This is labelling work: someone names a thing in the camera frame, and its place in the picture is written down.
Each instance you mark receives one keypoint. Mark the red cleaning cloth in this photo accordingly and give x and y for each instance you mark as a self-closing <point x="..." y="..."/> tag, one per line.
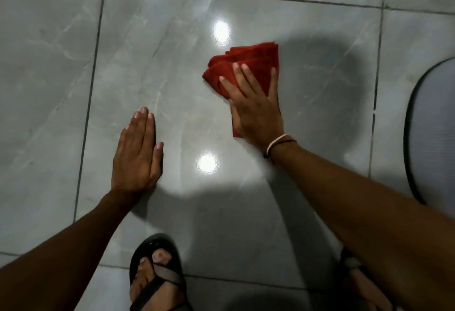
<point x="256" y="56"/>

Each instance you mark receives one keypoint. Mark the person's foot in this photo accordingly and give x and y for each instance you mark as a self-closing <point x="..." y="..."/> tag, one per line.
<point x="369" y="289"/>
<point x="142" y="282"/>

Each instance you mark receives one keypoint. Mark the person's left hand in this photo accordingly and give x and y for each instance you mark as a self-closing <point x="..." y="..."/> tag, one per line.
<point x="137" y="161"/>

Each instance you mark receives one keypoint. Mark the black right sandal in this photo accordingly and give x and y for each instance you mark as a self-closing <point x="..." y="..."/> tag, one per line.
<point x="350" y="262"/>

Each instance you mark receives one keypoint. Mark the person's right foot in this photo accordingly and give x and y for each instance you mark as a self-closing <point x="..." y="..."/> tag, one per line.
<point x="369" y="289"/>

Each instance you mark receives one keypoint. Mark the person's right forearm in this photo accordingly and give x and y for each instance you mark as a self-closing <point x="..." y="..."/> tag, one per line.
<point x="373" y="222"/>

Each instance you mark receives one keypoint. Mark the white and orange plastic basin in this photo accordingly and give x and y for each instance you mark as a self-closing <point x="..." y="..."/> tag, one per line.
<point x="433" y="136"/>

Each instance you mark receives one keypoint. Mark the black left sandal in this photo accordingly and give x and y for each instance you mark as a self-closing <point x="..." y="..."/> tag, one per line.
<point x="167" y="273"/>

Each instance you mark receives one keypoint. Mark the person's right hand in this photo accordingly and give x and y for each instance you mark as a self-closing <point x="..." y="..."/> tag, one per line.
<point x="257" y="115"/>

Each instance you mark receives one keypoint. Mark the person's left foot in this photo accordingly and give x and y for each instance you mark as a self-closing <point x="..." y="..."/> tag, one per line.
<point x="142" y="282"/>

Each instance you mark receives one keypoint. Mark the person's left forearm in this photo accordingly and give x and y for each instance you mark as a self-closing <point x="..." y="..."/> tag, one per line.
<point x="60" y="261"/>

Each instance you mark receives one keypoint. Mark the black sandal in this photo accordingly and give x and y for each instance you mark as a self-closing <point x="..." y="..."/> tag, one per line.
<point x="167" y="273"/>
<point x="350" y="262"/>

